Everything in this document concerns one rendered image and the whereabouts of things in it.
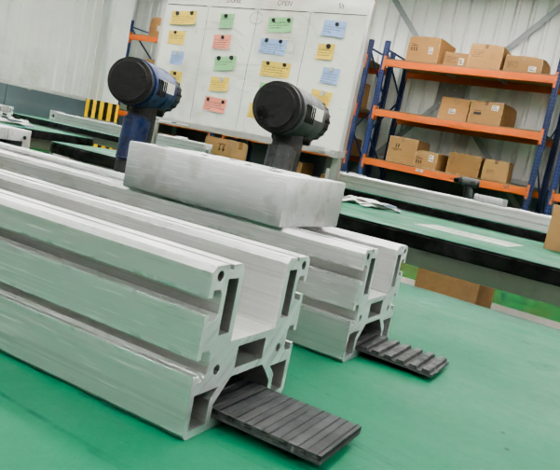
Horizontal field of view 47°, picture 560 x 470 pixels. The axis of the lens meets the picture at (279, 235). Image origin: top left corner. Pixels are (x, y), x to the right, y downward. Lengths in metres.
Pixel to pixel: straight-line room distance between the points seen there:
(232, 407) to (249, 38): 3.65
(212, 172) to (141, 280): 0.20
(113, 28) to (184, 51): 4.81
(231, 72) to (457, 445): 3.65
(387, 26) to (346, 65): 8.78
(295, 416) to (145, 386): 0.08
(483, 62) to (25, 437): 10.19
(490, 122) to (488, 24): 2.04
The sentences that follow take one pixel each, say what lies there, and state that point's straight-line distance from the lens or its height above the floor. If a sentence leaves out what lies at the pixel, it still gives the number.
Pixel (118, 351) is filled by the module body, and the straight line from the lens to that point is 0.33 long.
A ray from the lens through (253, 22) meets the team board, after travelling 3.94.
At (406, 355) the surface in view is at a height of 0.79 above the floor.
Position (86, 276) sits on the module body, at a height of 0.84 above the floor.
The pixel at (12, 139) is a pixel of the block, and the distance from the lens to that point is 1.07.
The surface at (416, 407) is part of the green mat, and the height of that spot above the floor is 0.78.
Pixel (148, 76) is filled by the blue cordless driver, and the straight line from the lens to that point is 0.81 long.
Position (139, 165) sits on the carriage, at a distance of 0.56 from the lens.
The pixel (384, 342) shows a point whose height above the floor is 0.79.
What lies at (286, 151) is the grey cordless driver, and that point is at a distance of 0.75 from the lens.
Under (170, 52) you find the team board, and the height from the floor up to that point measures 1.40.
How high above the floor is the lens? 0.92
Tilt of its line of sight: 7 degrees down
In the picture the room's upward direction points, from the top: 11 degrees clockwise
